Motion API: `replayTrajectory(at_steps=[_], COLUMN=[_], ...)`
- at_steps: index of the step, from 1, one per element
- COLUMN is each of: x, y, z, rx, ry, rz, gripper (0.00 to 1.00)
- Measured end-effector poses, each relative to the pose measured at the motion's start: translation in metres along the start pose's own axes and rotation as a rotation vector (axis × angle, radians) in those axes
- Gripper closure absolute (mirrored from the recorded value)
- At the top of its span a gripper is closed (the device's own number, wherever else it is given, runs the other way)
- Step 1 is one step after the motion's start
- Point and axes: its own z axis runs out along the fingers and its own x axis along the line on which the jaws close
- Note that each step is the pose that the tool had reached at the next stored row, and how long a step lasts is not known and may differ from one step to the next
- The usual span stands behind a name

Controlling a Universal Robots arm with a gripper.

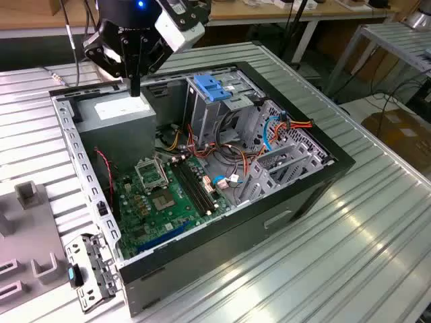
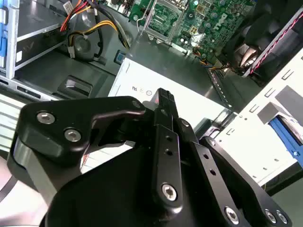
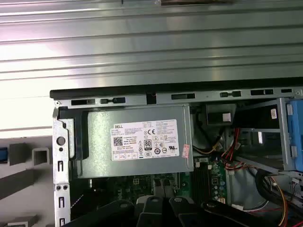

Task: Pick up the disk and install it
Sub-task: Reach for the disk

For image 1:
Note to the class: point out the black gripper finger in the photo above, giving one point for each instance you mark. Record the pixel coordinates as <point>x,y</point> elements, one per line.
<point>101,54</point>
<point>156,55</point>

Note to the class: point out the grey metal disk bay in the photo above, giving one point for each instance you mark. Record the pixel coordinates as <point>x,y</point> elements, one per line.
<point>266,181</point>

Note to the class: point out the blue plastic drive latch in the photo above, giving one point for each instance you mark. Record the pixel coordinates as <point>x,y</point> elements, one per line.
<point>210,89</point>

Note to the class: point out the small brown box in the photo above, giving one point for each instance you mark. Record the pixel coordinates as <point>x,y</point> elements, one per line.
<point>54,6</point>

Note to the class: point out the grey optical drive cage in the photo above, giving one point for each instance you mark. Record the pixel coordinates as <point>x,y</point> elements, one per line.
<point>205,117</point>

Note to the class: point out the grey power supply unit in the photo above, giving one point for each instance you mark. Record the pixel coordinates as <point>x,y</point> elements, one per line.
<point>114,141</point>

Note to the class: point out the black RAM slot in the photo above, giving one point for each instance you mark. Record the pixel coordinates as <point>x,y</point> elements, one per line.
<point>196,188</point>
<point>188,188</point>
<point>200,188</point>
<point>192,188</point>

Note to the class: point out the black tripod stand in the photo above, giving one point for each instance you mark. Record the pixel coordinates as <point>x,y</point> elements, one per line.
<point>296,33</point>

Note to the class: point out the CPU socket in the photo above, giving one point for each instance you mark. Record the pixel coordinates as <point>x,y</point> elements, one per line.
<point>163,201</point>

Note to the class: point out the green motherboard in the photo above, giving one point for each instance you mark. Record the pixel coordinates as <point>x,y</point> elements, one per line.
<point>168,225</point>

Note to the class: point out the blue expansion slot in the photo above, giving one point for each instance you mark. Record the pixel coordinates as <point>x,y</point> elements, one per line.
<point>161,237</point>

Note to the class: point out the grey parts rack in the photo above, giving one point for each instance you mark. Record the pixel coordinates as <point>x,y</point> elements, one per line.
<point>30,228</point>

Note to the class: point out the black open PC case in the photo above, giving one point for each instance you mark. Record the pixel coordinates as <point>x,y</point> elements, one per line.
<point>208,266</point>

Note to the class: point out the black latch with blue tab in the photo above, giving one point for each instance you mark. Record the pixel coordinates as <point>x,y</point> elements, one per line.
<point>71,274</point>

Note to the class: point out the metal slat side table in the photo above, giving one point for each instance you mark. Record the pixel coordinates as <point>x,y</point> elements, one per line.
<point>397,37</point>

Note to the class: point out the large cardboard box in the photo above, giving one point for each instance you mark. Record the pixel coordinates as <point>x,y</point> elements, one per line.
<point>400,134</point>

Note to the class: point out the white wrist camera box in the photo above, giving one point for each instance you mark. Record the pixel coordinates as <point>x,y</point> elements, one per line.
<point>180,32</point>

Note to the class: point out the wooden desk with white frame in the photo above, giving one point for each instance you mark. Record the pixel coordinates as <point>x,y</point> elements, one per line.
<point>235,10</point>

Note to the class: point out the grey metal card bracket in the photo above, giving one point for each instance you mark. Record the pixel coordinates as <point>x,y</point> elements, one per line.
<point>101,266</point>

